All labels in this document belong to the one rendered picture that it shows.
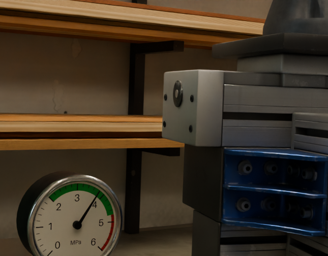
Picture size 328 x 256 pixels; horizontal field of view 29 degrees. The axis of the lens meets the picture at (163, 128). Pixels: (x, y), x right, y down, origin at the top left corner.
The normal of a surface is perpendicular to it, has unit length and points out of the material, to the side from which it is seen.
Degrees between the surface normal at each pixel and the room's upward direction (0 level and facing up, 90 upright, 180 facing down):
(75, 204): 90
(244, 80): 90
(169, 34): 89
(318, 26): 90
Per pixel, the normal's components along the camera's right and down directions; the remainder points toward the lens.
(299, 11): 0.07, 0.05
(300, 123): -0.95, -0.02
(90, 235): 0.49, 0.07
